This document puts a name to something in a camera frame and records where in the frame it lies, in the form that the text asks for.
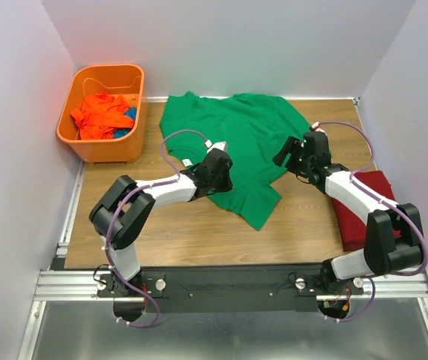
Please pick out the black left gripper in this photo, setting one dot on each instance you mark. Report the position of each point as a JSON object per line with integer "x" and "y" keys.
{"x": 227, "y": 184}

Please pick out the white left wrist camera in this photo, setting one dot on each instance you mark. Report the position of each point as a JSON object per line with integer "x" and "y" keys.
{"x": 222, "y": 145}

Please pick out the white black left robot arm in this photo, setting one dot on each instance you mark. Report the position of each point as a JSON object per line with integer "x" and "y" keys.
{"x": 121, "y": 213}

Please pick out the orange plastic laundry basket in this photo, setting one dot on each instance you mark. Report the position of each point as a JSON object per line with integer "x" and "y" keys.
{"x": 127, "y": 80}

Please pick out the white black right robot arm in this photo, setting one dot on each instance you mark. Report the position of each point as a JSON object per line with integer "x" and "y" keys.
{"x": 394, "y": 242}

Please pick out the green t-shirt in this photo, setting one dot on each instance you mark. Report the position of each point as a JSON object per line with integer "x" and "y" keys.
{"x": 255, "y": 128}

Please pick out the orange t-shirt in basket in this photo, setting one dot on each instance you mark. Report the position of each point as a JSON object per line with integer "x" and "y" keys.
{"x": 99, "y": 115}

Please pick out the blue t-shirt in basket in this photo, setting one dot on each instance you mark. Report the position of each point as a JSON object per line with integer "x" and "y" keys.
{"x": 126, "y": 124}

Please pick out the folded dark red t-shirt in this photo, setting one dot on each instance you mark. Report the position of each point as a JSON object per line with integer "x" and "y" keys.
{"x": 352, "y": 205}

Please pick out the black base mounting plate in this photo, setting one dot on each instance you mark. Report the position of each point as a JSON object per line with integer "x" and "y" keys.
{"x": 229, "y": 288}

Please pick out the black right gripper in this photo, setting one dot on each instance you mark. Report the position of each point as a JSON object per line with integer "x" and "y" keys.
{"x": 291, "y": 145}

